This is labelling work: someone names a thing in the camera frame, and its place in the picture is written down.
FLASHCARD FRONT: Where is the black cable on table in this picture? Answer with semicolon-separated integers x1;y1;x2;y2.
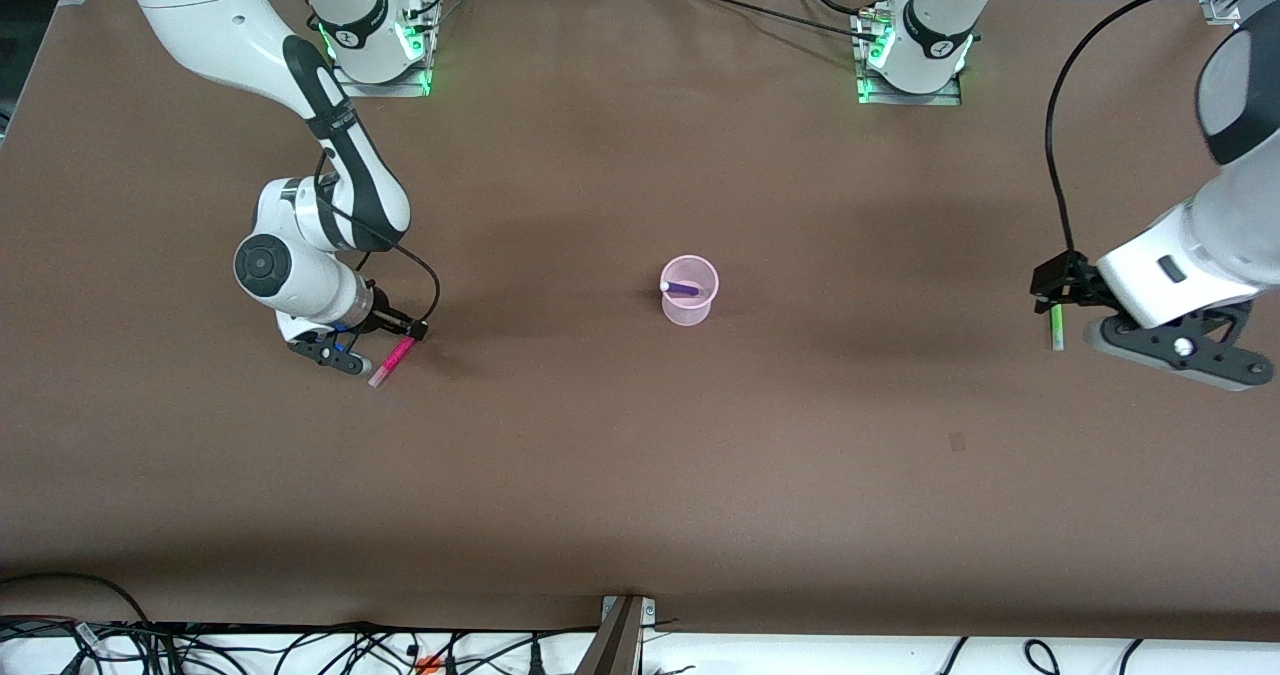
682;0;873;40

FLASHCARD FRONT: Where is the pink highlighter pen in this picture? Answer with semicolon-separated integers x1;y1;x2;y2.
367;334;417;389

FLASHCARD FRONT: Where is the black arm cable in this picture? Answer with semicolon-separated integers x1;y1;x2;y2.
1044;0;1280;256
314;149;442;342

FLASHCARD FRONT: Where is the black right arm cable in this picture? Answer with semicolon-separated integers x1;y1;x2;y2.
314;149;442;342

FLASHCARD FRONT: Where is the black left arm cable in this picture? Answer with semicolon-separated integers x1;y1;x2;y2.
1044;0;1280;256

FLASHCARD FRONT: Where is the metal table edge bracket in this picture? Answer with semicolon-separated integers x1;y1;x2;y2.
575;595;657;675

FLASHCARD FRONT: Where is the black looped floor cable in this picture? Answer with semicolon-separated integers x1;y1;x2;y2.
0;572;153;648

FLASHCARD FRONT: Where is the translucent pink cup holder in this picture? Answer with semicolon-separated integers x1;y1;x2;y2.
659;255;720;327

